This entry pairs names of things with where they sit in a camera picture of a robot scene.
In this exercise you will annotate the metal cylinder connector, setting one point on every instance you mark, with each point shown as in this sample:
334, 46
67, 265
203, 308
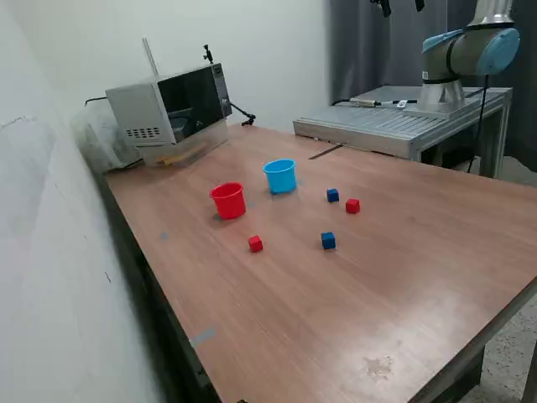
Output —
365, 102

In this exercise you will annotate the blue cube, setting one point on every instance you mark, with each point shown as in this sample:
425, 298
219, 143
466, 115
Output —
328, 241
332, 195

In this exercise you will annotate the red cube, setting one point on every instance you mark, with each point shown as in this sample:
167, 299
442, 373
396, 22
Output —
352, 206
255, 244

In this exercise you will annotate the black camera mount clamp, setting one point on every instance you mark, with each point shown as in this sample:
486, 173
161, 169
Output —
206, 53

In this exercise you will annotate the clear plastic bag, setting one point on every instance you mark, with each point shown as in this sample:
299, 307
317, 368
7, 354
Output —
98, 142

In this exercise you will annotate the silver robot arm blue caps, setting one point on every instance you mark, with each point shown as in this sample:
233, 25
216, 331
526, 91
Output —
461, 50

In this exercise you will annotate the red plastic cup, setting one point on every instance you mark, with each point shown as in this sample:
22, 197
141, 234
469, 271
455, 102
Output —
228, 205

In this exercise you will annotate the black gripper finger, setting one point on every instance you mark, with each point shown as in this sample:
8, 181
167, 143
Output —
419, 4
382, 6

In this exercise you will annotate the aluminium robot mount table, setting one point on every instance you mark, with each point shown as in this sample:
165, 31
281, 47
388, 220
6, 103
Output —
377, 121

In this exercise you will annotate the blue plastic cup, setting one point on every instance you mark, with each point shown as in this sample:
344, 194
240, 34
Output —
280, 180

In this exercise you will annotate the small white tag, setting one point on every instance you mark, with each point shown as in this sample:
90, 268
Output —
402, 104

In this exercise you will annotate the silver microwave oven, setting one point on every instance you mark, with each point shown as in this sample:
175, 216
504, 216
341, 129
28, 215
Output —
134, 109

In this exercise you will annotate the clear acrylic stand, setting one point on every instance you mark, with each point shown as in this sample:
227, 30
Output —
210, 138

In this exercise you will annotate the thin white rod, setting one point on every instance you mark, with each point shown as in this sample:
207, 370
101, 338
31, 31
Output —
150, 56

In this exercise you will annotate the wooden stick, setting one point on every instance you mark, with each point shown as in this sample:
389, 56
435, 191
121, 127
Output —
180, 155

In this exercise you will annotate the long blue-grey tape strip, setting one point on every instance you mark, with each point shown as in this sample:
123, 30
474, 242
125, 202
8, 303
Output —
203, 337

